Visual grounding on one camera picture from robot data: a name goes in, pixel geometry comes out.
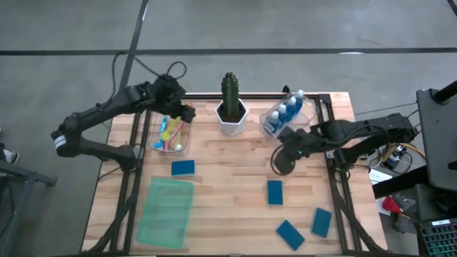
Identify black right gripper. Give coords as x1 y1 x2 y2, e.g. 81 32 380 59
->
271 123 328 176

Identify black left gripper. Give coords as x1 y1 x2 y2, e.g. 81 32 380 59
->
154 74 196 124

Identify red dish brush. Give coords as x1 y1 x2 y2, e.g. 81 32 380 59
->
160 121 187 151

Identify blue brush white bristles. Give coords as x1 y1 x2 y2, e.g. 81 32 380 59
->
154 116 169 149

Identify blue sponge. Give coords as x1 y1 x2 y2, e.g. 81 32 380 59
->
275 219 306 252
171 159 196 176
310 207 333 238
266 180 284 206

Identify clear plastic bin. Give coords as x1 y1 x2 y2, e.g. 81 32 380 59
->
259 93 320 138
148 103 194 154

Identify white hexagonal planter pot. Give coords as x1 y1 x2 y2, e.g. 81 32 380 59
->
215 99 249 136

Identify tall green cactus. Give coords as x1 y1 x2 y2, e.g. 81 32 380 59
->
220 71 241 121

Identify white paper sheet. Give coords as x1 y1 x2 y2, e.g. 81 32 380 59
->
367 168 393 186

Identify teal translucent plastic bin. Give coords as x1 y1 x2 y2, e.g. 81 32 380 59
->
135 177 196 250

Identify small electronics box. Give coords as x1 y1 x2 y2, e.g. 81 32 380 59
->
383 144 408 168

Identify red tool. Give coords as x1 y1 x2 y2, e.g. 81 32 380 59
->
381 196 403 215

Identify black equipment stand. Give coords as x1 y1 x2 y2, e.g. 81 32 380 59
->
0 160 58 257

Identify backlit keyboard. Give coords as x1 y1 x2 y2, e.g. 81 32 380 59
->
419 219 457 257

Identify person's shoe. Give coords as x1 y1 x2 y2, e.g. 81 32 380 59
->
0 142 21 165

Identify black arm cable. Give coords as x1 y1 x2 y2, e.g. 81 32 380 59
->
111 51 188 104

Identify black aluminium rig frame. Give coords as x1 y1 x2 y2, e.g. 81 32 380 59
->
85 85 390 257

